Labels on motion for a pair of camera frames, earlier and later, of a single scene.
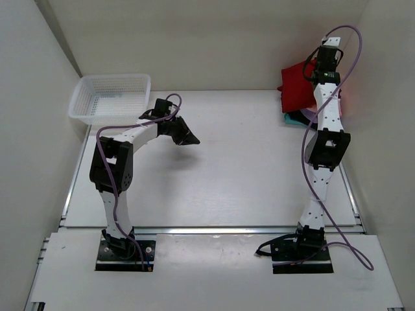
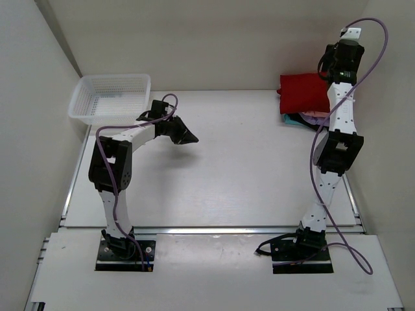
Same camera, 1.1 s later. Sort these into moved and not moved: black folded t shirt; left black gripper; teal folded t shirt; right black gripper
Moved: right black gripper
Not moved: teal folded t shirt; left black gripper; black folded t shirt
